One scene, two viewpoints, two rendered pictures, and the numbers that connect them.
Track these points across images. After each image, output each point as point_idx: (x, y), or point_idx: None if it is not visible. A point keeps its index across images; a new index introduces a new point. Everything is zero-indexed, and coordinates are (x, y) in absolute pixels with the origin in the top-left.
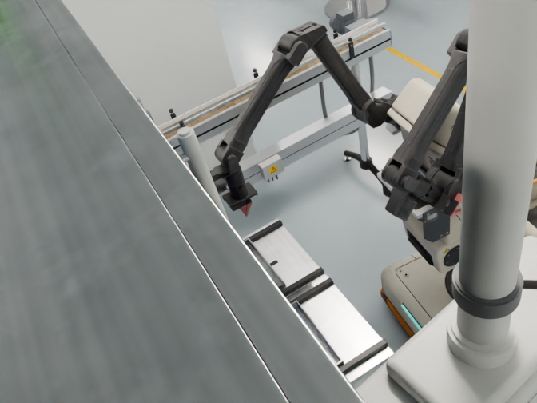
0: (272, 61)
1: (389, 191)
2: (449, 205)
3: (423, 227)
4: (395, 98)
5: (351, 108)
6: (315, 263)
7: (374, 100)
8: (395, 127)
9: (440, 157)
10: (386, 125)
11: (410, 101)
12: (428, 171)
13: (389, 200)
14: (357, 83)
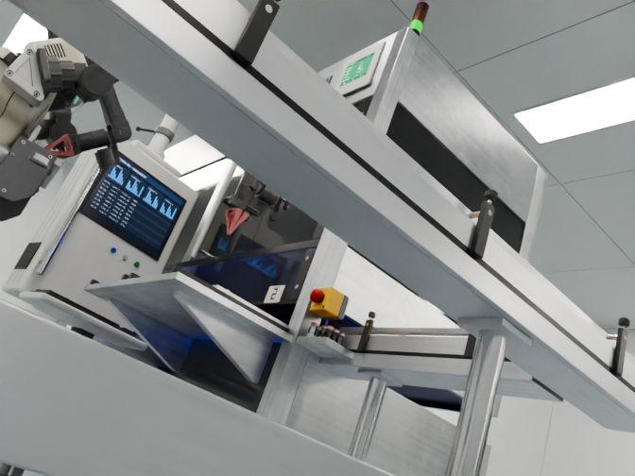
0: None
1: (25, 190)
2: (64, 149)
3: (29, 199)
4: (49, 56)
5: (113, 83)
6: (135, 278)
7: (85, 66)
8: (44, 95)
9: (71, 113)
10: (43, 95)
11: None
12: (75, 127)
13: (118, 155)
14: None
